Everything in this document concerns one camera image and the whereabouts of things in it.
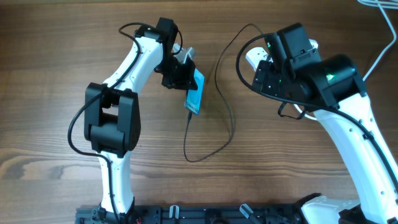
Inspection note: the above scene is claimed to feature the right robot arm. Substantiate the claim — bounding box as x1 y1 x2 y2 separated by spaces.
246 23 397 223

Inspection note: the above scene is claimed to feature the white cables top corner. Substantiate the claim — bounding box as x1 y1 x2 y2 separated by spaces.
356 0 398 10

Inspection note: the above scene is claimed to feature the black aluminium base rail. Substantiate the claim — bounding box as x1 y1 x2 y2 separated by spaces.
75 203 312 224

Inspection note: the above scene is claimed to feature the white power strip cord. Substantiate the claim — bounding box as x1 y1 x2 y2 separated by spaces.
292 6 397 122

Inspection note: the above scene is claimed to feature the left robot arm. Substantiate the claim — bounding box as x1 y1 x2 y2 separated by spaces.
84 17 203 223

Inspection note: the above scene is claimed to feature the white power strip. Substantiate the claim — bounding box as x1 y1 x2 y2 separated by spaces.
246 47 273 71

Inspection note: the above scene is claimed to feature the black charging cable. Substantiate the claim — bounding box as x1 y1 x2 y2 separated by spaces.
183 23 265 164

